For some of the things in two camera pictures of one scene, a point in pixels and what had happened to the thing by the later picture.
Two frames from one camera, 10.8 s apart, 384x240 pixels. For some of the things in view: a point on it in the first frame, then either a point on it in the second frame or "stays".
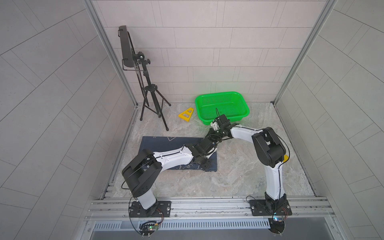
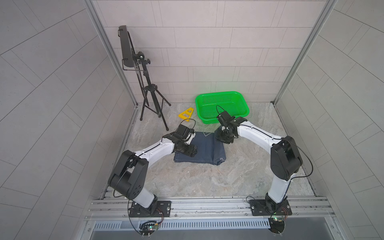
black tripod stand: x=153 y=99 stays
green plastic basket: x=231 y=104 stays
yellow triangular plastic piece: x=186 y=114 stays
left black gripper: x=206 y=166 → x=191 y=151
